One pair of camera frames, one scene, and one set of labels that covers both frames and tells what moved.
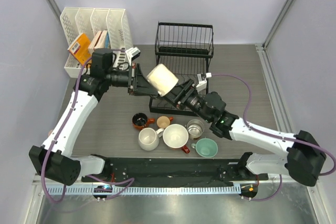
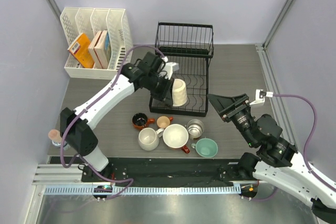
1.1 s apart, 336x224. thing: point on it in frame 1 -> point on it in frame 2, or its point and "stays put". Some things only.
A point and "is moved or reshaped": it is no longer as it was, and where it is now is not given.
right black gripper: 179,94 -> 221,103
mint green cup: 206,147 stays put
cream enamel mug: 162,78 is moved or reshaped
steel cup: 195,128 stays put
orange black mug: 140,121 stays put
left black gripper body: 132,74 -> 159,90
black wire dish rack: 185,48 stays put
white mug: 148,138 stays put
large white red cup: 176,136 stays put
